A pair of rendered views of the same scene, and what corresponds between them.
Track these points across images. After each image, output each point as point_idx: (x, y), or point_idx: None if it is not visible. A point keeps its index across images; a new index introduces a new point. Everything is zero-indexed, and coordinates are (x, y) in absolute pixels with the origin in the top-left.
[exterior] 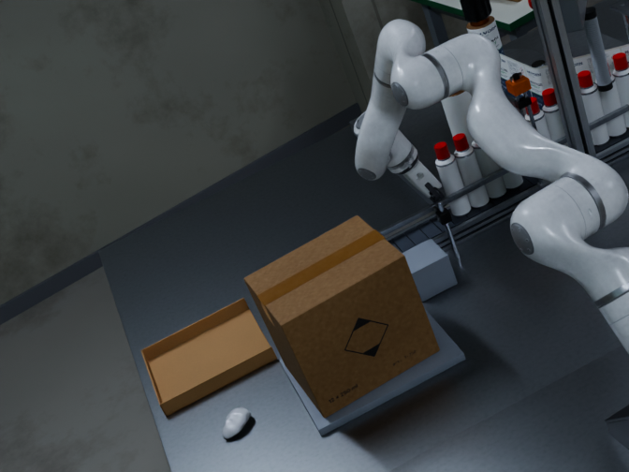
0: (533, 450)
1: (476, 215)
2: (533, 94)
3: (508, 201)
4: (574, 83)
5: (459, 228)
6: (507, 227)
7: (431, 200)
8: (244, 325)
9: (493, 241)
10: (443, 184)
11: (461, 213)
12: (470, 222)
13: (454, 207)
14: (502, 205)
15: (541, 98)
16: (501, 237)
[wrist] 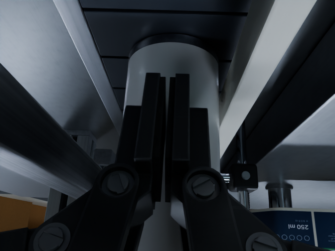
0: None
1: (103, 72)
2: (310, 243)
3: (112, 122)
4: None
5: (56, 6)
6: (79, 57)
7: (172, 140)
8: None
9: (21, 11)
10: (159, 244)
11: (128, 64)
12: (76, 47)
13: (139, 93)
14: (108, 113)
15: (284, 239)
16: (33, 31)
